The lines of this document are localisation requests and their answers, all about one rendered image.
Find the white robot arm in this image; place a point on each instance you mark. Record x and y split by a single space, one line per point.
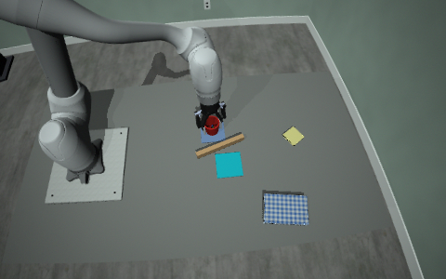
67 141

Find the red cup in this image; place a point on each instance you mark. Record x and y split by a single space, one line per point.
212 120

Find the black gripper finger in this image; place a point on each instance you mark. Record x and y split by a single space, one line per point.
201 123
220 117

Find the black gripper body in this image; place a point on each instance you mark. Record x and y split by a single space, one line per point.
207 109

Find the blue and white checkered cloth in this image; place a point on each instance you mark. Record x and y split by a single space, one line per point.
285 209

